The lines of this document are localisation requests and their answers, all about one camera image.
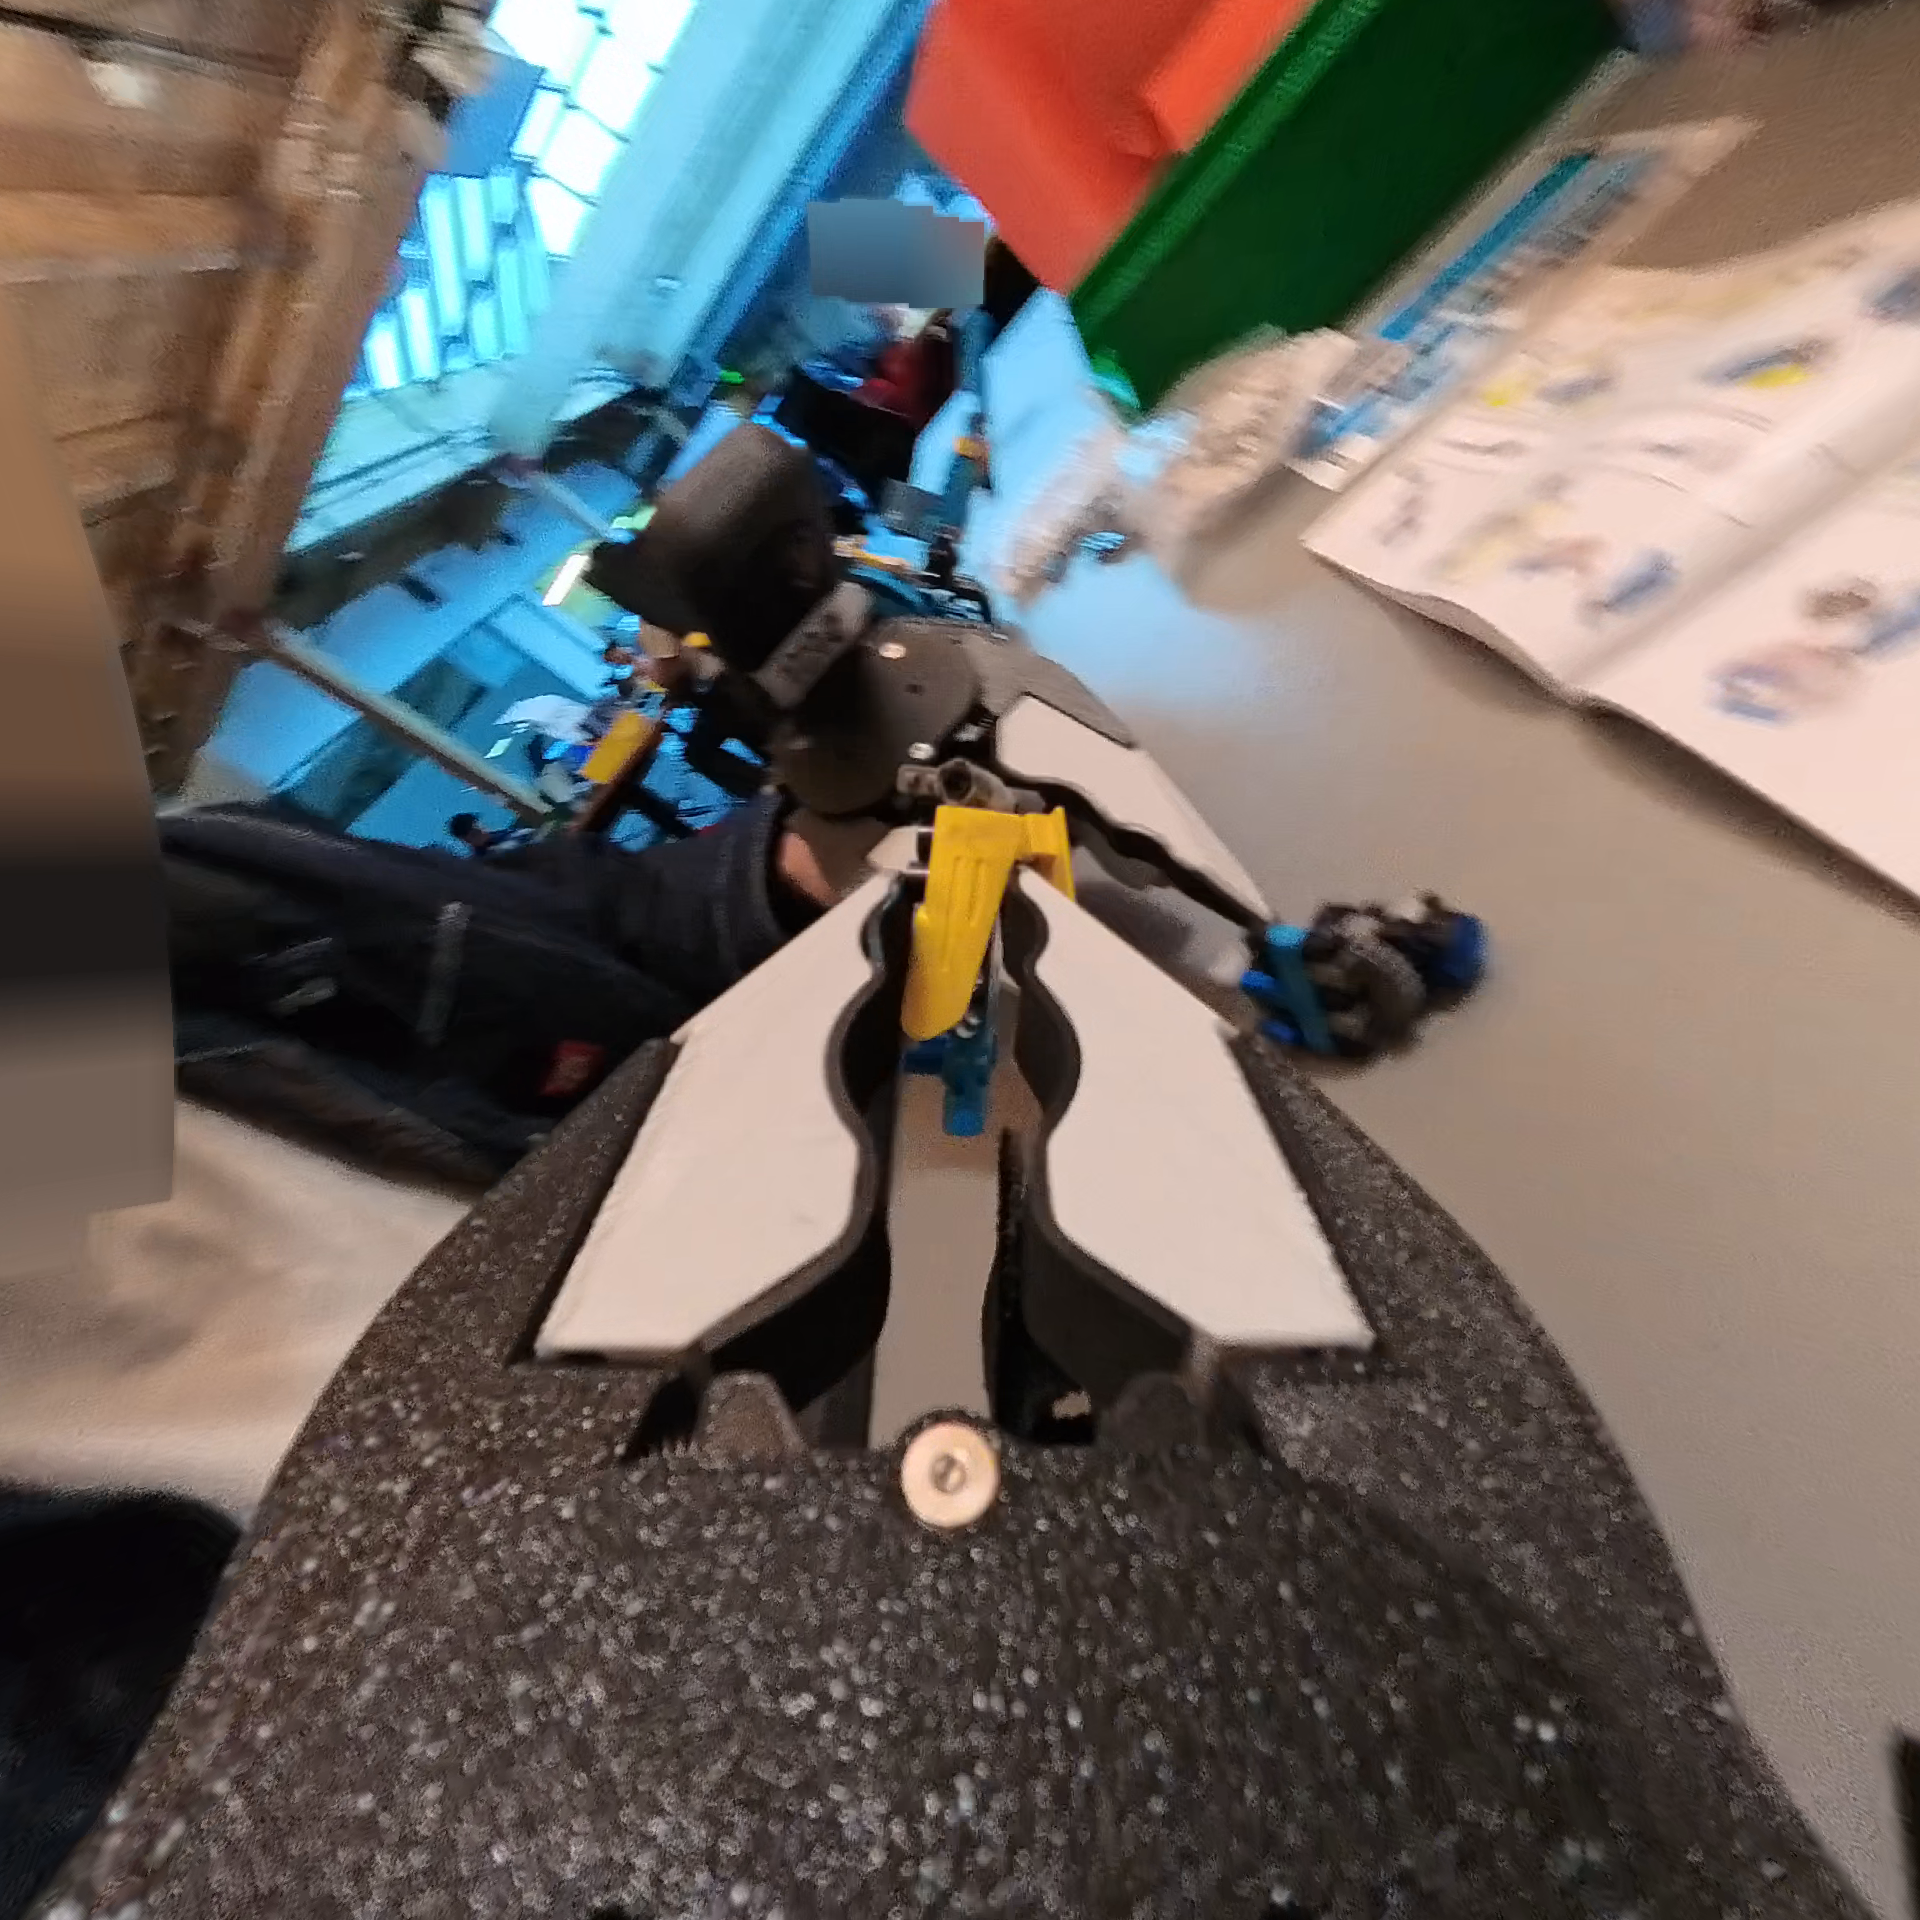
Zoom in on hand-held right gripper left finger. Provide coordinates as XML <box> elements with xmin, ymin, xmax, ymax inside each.
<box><xmin>532</xmin><ymin>870</ymin><xmax>918</xmax><ymax>1367</ymax></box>

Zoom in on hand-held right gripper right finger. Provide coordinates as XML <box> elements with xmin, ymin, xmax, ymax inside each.
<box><xmin>990</xmin><ymin>870</ymin><xmax>1379</xmax><ymax>1404</ymax></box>

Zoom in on blue yellow brick assembly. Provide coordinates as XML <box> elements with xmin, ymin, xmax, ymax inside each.
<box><xmin>897</xmin><ymin>757</ymin><xmax>1078</xmax><ymax>1139</ymax></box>

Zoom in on black blue gear brick assembly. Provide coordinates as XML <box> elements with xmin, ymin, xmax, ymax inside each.
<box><xmin>1238</xmin><ymin>891</ymin><xmax>1490</xmax><ymax>1064</ymax></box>

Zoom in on person's left forearm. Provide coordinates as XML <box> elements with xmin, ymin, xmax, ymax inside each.
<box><xmin>159</xmin><ymin>795</ymin><xmax>798</xmax><ymax>1051</ymax></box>

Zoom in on person's left hand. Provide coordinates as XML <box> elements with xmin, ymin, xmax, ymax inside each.
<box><xmin>769</xmin><ymin>826</ymin><xmax>848</xmax><ymax>939</ymax></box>

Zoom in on dark denim jacket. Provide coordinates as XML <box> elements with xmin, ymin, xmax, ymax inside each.
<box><xmin>172</xmin><ymin>976</ymin><xmax>664</xmax><ymax>1187</ymax></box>

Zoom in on crumpled clear plastic bag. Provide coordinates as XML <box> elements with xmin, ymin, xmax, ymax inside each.
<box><xmin>1155</xmin><ymin>335</ymin><xmax>1353</xmax><ymax>541</ymax></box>

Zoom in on white garment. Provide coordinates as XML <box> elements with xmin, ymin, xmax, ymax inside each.
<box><xmin>0</xmin><ymin>1111</ymin><xmax>467</xmax><ymax>1518</ymax></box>

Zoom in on orange plastic bin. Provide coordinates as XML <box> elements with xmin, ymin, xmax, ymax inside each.
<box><xmin>903</xmin><ymin>0</ymin><xmax>1321</xmax><ymax>295</ymax></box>

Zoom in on green plastic bin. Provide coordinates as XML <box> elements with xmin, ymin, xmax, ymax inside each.
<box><xmin>1068</xmin><ymin>0</ymin><xmax>1630</xmax><ymax>413</ymax></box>

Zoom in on blue sticker sheet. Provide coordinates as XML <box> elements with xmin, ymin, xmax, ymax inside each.
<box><xmin>1289</xmin><ymin>118</ymin><xmax>1758</xmax><ymax>488</ymax></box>

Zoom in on open instruction booklet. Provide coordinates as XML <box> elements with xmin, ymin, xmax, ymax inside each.
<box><xmin>1303</xmin><ymin>200</ymin><xmax>1920</xmax><ymax>902</ymax></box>

